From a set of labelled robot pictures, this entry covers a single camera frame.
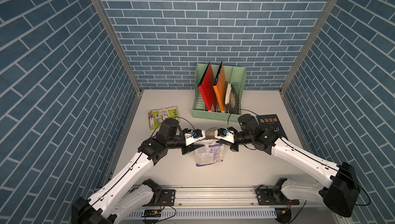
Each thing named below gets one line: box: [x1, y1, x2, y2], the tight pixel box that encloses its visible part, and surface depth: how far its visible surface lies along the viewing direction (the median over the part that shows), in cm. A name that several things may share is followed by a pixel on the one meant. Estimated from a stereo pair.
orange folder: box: [212, 61, 227, 112], surface depth 91 cm
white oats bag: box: [194, 139, 225, 167], surface depth 77 cm
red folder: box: [198, 61, 218, 111], surface depth 88 cm
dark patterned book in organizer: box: [224, 82, 241, 115], surface depth 93 cm
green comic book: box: [148, 105, 179, 130], surface depth 104 cm
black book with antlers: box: [259, 114, 289, 140], surface depth 104 cm
